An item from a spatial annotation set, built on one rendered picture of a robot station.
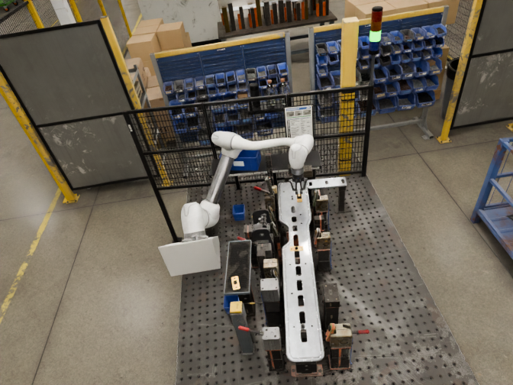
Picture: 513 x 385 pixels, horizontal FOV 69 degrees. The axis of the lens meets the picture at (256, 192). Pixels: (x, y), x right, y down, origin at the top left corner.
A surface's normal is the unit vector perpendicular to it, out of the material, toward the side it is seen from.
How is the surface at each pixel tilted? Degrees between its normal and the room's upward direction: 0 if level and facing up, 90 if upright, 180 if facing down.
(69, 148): 90
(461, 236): 0
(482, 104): 89
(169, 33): 90
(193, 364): 0
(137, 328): 0
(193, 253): 90
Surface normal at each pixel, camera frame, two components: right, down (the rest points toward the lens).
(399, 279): -0.12, -0.75
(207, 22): 0.10, 0.65
